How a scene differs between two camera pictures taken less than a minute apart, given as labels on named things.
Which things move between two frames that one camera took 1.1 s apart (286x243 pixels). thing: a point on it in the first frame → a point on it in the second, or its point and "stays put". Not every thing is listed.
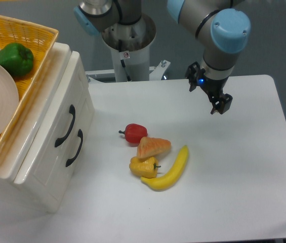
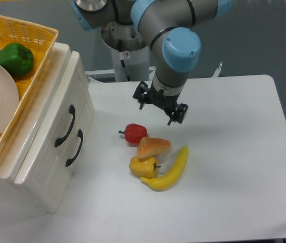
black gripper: [214, 87] → [166, 102]
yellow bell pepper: [148, 168] stays put
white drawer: [41, 164] stays put
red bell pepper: [133, 132] stays put
